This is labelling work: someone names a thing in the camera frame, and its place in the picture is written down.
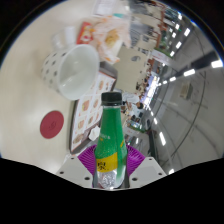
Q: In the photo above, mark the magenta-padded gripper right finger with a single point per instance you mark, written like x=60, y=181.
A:
x=146, y=170

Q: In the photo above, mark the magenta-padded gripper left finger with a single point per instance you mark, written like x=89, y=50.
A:
x=75, y=170

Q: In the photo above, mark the green plastic drink bottle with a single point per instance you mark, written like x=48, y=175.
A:
x=111, y=140

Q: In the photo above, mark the white crumpled napkin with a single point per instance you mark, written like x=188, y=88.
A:
x=94, y=133

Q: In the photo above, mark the flat round red coaster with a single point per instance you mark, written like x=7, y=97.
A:
x=51, y=124

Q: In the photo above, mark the person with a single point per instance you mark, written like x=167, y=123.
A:
x=130, y=98

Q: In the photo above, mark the ceiling air conditioner unit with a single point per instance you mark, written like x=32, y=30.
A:
x=186, y=90

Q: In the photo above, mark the white polka-dot mug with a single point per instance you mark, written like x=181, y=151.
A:
x=71, y=71

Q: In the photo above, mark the ceiling lights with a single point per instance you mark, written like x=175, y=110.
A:
x=189, y=72

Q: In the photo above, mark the beige canteen chairs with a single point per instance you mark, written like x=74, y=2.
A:
x=133, y=63

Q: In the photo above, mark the plastic bag with food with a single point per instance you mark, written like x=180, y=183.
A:
x=111, y=38

